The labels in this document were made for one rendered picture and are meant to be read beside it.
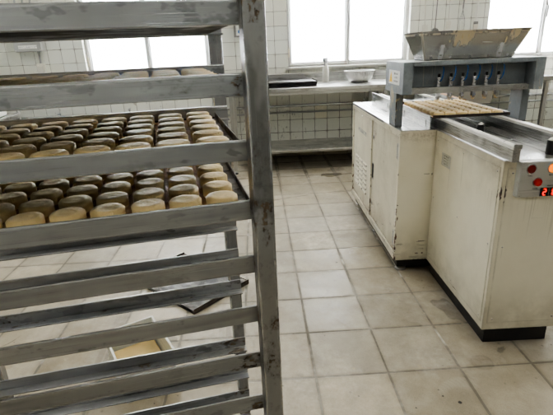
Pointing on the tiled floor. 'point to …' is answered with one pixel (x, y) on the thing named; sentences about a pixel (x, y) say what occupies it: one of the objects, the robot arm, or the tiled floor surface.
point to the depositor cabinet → (394, 180)
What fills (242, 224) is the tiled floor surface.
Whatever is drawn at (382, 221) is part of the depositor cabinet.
